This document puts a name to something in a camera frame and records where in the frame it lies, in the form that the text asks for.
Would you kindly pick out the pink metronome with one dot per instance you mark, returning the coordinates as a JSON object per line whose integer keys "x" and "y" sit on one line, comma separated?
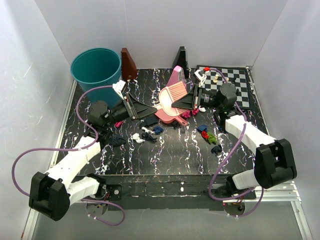
{"x": 177, "y": 76}

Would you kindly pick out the magenta paper scrap small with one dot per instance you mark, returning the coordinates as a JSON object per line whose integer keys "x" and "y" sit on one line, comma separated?
{"x": 186, "y": 115}

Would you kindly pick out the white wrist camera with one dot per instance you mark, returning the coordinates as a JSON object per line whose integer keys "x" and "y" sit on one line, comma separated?
{"x": 200, "y": 75}
{"x": 119, "y": 88}

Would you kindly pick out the blue paper scrap centre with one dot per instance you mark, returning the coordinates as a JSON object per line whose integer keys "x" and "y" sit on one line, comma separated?
{"x": 157, "y": 130}

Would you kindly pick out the blue paper scrap right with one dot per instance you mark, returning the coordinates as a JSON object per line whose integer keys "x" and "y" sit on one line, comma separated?
{"x": 202, "y": 128}

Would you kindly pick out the dark navy scrap left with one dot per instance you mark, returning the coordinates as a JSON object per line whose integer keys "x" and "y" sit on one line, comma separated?
{"x": 117, "y": 141}

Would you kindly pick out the dark navy scrap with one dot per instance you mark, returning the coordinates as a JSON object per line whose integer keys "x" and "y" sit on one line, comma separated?
{"x": 117, "y": 141}
{"x": 216, "y": 149}
{"x": 148, "y": 137}

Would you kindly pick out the teal plastic waste bin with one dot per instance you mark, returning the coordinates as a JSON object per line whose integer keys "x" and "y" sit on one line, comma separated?
{"x": 98, "y": 67}

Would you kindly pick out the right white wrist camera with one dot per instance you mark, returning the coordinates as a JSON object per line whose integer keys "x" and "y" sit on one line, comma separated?
{"x": 200, "y": 75}

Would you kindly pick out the white paper scrap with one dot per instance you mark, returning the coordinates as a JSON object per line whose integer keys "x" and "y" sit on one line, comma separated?
{"x": 136, "y": 137}
{"x": 148, "y": 130}
{"x": 202, "y": 109}

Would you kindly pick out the red paper scrap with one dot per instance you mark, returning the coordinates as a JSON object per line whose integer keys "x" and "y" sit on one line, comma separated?
{"x": 204, "y": 134}

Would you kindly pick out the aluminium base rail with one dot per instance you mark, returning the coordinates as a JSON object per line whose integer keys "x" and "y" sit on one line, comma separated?
{"x": 279, "y": 216}

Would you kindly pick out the dark navy scrap centre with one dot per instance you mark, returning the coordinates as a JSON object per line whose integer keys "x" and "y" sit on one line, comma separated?
{"x": 148, "y": 137}

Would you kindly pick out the white chess piece left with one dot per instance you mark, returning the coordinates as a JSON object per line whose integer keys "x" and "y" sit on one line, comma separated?
{"x": 215, "y": 80}

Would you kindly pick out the white paper scrap lower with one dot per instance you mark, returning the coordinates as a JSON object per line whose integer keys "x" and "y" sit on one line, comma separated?
{"x": 136, "y": 137}

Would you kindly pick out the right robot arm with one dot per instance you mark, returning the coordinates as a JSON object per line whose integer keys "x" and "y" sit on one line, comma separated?
{"x": 274, "y": 160}

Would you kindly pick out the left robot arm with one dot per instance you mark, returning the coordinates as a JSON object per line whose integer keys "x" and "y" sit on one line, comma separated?
{"x": 53, "y": 192}

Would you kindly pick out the blue paper scrap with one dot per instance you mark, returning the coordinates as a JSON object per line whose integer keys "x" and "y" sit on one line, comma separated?
{"x": 202, "y": 128}
{"x": 157, "y": 130}

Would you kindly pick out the magenta paper scrap right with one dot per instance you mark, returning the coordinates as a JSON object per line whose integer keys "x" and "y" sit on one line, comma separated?
{"x": 194, "y": 112}

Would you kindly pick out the brown wooden metronome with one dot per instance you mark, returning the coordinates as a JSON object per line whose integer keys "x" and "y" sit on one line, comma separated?
{"x": 129, "y": 70}

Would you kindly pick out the black metronome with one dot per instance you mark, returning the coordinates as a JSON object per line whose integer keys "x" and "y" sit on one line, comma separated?
{"x": 181, "y": 59}

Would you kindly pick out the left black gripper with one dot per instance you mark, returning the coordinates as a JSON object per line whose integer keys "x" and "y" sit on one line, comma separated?
{"x": 136, "y": 109}

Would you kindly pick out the pink dustpan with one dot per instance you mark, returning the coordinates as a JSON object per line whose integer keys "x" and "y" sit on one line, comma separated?
{"x": 172, "y": 114}

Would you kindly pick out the black white chessboard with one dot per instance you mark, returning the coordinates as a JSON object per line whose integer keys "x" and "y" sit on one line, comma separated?
{"x": 241, "y": 84}

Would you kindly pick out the pink hand brush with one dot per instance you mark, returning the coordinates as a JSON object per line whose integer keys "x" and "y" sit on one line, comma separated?
{"x": 170, "y": 94}

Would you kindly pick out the dark navy scrap lower right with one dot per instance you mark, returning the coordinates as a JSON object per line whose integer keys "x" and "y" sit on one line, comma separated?
{"x": 216, "y": 149}

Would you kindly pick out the magenta paper scrap left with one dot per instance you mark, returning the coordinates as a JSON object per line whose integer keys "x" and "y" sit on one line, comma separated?
{"x": 119, "y": 124}

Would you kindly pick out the dark scrap under dustpan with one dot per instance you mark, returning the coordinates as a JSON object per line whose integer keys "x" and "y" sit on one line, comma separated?
{"x": 149, "y": 121}

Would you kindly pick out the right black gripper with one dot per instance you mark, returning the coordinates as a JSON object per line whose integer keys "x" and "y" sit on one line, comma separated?
{"x": 191, "y": 100}

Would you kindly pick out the white paper scrap right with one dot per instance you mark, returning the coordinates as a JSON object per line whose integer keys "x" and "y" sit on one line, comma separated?
{"x": 202, "y": 109}

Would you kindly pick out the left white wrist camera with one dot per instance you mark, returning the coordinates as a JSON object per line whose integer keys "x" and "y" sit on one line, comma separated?
{"x": 119, "y": 88}

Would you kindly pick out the dark scrap near dustpan handle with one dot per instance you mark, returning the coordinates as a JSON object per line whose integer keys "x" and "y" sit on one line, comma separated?
{"x": 176, "y": 124}

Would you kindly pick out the white paper scrap centre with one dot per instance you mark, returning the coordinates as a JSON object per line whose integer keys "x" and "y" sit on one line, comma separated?
{"x": 148, "y": 130}

